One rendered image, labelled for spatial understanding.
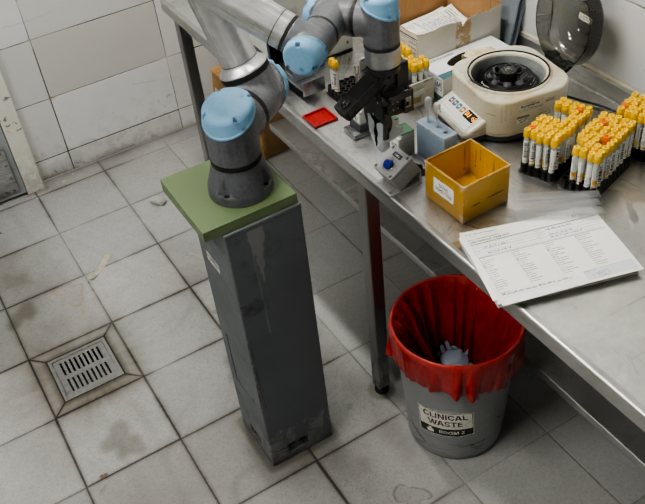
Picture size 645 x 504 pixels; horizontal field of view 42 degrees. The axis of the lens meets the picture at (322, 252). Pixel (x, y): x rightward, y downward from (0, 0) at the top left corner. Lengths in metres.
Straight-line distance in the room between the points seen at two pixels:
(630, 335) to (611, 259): 0.19
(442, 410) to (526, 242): 0.67
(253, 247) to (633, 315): 0.83
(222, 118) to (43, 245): 1.80
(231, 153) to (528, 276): 0.67
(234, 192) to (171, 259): 1.37
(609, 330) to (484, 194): 0.41
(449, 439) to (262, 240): 0.83
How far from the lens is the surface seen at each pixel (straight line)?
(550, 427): 2.61
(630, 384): 1.59
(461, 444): 2.45
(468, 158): 1.97
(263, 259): 1.99
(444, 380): 2.19
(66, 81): 3.69
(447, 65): 2.29
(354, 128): 2.16
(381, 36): 1.73
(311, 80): 2.29
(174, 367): 2.85
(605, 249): 1.81
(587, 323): 1.67
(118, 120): 3.84
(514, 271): 1.74
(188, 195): 1.98
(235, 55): 1.90
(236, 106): 1.83
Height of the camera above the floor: 2.06
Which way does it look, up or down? 41 degrees down
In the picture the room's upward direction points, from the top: 7 degrees counter-clockwise
